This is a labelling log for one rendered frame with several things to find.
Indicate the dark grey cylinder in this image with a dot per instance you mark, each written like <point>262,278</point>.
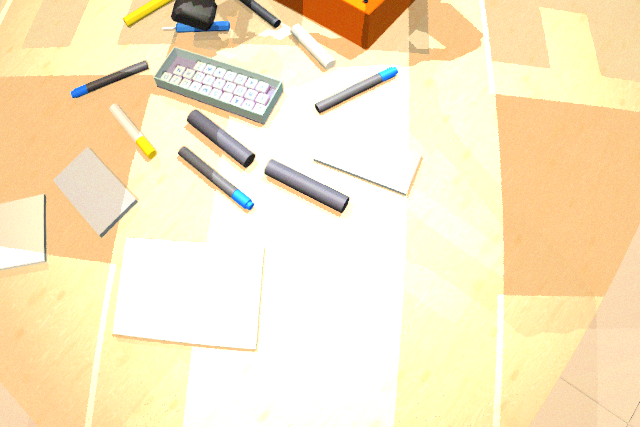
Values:
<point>306,185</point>
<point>221,138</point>

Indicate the blue stylus with grey metal tip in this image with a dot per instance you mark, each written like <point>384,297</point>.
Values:
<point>217,26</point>

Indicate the grey marker with blue cap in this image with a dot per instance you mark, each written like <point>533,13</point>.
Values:
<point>116,76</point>
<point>355,89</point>
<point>262,12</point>
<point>216,178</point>

